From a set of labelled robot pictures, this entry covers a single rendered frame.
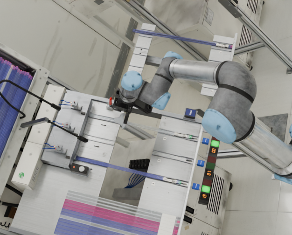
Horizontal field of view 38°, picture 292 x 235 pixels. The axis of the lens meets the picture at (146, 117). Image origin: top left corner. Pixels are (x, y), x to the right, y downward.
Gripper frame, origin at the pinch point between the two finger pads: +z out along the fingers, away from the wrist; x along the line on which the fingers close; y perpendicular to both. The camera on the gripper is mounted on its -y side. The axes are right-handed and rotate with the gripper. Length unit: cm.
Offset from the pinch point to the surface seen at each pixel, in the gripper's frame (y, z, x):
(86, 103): 20.1, 8.7, -3.2
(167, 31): -8, 48, -81
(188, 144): -30.4, 5.8, 3.3
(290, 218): -98, 40, 15
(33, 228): 25, 16, 57
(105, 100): 12.7, 12.3, -8.7
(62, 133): 26.4, 9.8, 13.8
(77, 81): 55, 181, -92
